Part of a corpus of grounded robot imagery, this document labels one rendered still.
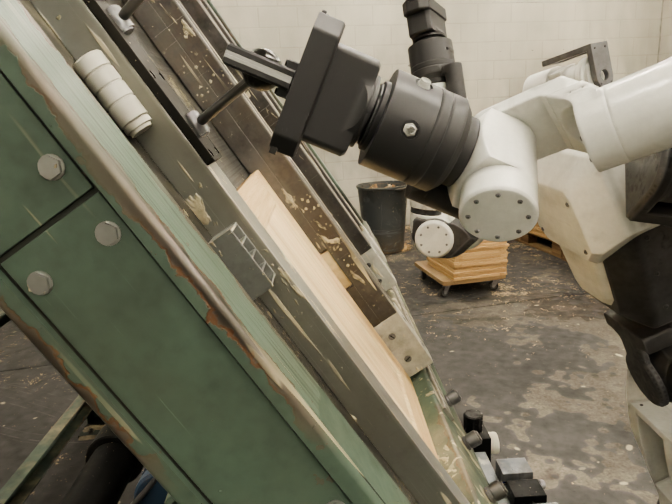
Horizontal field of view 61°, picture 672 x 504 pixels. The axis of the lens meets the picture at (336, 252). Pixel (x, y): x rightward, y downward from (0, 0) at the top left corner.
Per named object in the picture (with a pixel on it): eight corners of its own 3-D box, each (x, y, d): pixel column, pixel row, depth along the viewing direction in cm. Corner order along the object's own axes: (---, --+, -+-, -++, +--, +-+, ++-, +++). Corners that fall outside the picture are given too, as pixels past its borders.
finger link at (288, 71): (229, 55, 50) (295, 82, 51) (223, 51, 47) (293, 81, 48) (235, 37, 50) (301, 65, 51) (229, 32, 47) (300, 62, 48)
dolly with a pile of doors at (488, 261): (508, 291, 427) (510, 238, 417) (442, 300, 416) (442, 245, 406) (471, 270, 485) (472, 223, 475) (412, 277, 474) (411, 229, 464)
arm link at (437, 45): (457, 8, 117) (465, 66, 117) (414, 24, 123) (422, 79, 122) (433, -12, 107) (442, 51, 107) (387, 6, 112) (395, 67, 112)
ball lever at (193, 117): (189, 153, 58) (279, 81, 50) (165, 121, 57) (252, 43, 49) (210, 140, 61) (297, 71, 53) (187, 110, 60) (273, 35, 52)
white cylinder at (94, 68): (66, 66, 51) (124, 141, 53) (92, 46, 51) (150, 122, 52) (80, 68, 54) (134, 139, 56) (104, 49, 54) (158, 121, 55)
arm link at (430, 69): (433, 74, 121) (441, 128, 120) (394, 71, 115) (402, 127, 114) (474, 54, 111) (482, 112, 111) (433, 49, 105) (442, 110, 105)
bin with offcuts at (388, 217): (418, 252, 550) (417, 185, 534) (366, 258, 539) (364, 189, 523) (400, 241, 599) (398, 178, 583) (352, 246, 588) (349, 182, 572)
